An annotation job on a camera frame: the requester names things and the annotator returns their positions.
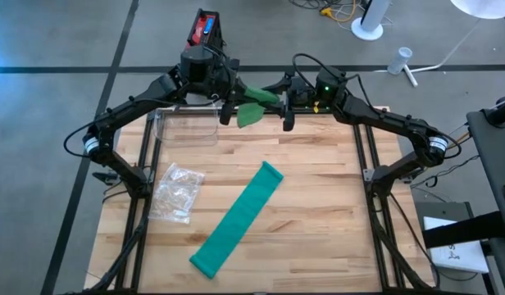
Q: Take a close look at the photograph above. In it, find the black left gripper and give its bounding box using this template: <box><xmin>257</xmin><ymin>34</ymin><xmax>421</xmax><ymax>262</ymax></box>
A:
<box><xmin>209</xmin><ymin>58</ymin><xmax>256</xmax><ymax>126</ymax></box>

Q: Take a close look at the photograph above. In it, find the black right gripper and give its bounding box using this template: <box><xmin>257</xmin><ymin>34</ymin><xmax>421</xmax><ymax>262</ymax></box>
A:
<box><xmin>260</xmin><ymin>69</ymin><xmax>319</xmax><ymax>132</ymax></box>

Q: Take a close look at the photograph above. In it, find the light green bandage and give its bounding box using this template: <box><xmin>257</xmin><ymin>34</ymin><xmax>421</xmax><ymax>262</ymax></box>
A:
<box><xmin>236</xmin><ymin>85</ymin><xmax>280</xmax><ymax>129</ymax></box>

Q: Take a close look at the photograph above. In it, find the teal green bandage strip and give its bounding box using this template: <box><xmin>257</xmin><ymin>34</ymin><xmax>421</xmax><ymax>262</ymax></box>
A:
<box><xmin>189</xmin><ymin>161</ymin><xmax>284</xmax><ymax>280</ymax></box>

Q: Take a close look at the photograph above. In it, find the clear acrylic tray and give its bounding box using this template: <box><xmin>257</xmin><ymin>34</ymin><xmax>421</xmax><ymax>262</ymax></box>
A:
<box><xmin>152</xmin><ymin>105</ymin><xmax>220</xmax><ymax>148</ymax></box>

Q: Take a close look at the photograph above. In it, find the red black battery box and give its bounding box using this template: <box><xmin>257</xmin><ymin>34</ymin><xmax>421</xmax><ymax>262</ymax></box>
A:
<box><xmin>186</xmin><ymin>8</ymin><xmax>227</xmax><ymax>50</ymax></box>

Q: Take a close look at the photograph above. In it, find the clear plastic bag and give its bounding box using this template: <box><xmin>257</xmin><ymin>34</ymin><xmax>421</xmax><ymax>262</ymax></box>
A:
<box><xmin>148</xmin><ymin>162</ymin><xmax>206</xmax><ymax>225</ymax></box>

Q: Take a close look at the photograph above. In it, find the white lamp stand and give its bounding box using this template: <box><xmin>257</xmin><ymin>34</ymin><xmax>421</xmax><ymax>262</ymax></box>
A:
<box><xmin>375</xmin><ymin>18</ymin><xmax>483</xmax><ymax>89</ymax></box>

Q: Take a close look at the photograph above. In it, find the black clamp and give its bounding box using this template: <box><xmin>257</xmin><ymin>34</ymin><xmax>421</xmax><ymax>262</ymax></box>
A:
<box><xmin>92</xmin><ymin>171</ymin><xmax>119</xmax><ymax>184</ymax></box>

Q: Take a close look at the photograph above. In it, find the white round lamp shade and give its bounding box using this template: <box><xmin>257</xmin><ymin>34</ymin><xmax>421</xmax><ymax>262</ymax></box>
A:
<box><xmin>448</xmin><ymin>0</ymin><xmax>505</xmax><ymax>20</ymax></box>

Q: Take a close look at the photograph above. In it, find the white box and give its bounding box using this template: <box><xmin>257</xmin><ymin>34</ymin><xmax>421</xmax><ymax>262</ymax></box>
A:
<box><xmin>423</xmin><ymin>216</ymin><xmax>490</xmax><ymax>275</ymax></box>

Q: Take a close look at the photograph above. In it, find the black aluminium table frame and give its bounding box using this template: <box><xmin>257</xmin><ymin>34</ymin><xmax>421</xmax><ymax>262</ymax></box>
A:
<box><xmin>84</xmin><ymin>105</ymin><xmax>438</xmax><ymax>295</ymax></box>

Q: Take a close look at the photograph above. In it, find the yellow floor cable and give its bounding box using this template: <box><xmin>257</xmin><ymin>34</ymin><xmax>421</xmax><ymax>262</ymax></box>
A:
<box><xmin>320</xmin><ymin>0</ymin><xmax>356</xmax><ymax>24</ymax></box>

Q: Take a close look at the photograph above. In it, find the white pedestal fan stand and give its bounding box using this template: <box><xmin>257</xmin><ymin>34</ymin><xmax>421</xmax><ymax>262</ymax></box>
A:
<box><xmin>350</xmin><ymin>0</ymin><xmax>392</xmax><ymax>42</ymax></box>

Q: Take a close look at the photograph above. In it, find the black camera rig stand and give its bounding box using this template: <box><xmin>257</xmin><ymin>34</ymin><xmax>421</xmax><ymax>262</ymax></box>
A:
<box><xmin>422</xmin><ymin>96</ymin><xmax>505</xmax><ymax>295</ymax></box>

